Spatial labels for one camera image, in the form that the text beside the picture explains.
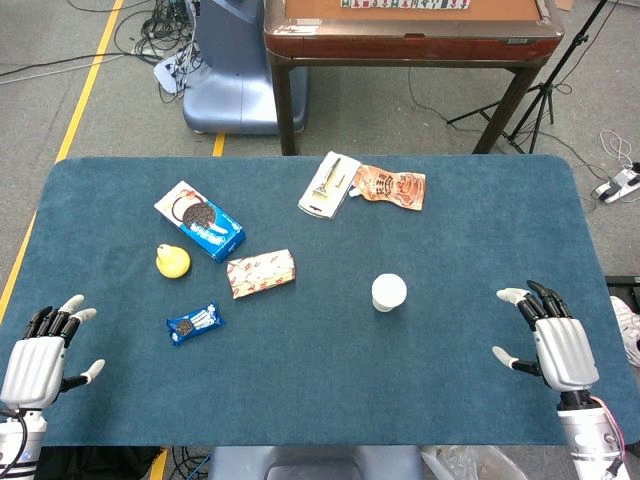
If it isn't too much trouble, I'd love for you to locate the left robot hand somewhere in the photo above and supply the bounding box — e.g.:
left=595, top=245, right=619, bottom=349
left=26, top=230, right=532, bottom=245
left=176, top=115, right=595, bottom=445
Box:
left=0, top=293, right=107, bottom=410

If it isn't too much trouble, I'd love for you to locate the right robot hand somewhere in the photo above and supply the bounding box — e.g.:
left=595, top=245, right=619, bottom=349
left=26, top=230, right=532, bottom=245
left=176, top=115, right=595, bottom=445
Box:
left=491, top=280, right=601, bottom=392

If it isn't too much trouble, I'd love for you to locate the white paper cup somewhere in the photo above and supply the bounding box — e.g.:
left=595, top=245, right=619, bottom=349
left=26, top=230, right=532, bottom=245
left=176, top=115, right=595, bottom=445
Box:
left=370, top=273, right=408, bottom=315

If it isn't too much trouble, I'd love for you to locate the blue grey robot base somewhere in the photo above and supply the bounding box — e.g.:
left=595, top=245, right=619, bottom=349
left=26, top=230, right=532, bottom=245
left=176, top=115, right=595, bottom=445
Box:
left=181, top=0, right=309, bottom=135

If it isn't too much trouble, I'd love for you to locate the white sneaker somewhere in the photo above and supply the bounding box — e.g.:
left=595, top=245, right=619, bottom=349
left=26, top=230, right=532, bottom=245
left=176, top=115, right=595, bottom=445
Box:
left=608, top=294, right=640, bottom=369

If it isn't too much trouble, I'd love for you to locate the clear plastic bag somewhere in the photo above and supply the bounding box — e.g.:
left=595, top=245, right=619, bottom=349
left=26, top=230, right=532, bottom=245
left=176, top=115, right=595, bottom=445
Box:
left=420, top=444, right=531, bottom=480

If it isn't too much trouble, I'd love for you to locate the small blue Oreo packet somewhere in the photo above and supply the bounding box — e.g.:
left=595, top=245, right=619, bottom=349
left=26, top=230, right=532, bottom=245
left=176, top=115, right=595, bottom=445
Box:
left=165, top=300, right=227, bottom=347

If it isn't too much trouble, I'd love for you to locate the yellow pear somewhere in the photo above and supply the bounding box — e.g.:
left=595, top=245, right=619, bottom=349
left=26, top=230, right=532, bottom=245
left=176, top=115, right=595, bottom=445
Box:
left=155, top=243, right=192, bottom=278

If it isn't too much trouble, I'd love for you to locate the white power strip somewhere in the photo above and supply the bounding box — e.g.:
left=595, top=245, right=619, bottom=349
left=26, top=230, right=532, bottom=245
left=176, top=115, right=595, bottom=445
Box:
left=592, top=161, right=640, bottom=204

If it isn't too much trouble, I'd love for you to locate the blue Oreo cookie box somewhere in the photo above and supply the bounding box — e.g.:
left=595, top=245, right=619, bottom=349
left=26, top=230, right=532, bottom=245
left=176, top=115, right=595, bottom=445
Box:
left=153, top=180, right=248, bottom=264

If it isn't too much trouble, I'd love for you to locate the orange snack pouch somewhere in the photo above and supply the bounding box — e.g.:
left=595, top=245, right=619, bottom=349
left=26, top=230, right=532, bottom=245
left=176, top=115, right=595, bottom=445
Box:
left=349, top=164, right=427, bottom=212

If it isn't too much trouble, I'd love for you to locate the red patterned wrapped pack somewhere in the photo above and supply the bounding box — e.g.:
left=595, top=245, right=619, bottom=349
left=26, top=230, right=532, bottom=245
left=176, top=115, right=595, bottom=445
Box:
left=225, top=248, right=297, bottom=301

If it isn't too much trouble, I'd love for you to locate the blue table cloth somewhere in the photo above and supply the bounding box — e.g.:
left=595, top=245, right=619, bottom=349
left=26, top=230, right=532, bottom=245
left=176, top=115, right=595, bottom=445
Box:
left=0, top=154, right=640, bottom=448

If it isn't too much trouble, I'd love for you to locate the black tripod stand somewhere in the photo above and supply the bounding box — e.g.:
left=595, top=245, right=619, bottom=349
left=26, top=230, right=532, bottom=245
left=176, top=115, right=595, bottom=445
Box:
left=446, top=0, right=622, bottom=155

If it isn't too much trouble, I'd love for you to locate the grey robot torso base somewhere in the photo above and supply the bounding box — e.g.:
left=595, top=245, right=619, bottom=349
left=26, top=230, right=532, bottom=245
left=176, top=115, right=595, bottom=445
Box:
left=206, top=444, right=425, bottom=480

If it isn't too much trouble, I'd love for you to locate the razor in blister pack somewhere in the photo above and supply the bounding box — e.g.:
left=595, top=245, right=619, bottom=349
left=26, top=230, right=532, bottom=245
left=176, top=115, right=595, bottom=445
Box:
left=297, top=150, right=362, bottom=220

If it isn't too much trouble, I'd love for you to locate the brown mahjong table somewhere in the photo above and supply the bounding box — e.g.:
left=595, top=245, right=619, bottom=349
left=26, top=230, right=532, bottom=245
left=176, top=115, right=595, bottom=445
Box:
left=262, top=0, right=566, bottom=156

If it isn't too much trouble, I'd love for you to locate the row of mahjong tiles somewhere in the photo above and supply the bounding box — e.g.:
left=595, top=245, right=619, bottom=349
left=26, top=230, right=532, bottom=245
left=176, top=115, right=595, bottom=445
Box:
left=340, top=0, right=472, bottom=10

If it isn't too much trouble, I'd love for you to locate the tangle of black cables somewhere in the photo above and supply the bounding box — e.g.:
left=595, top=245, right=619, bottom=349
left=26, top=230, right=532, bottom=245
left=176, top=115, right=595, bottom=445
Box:
left=64, top=0, right=211, bottom=104

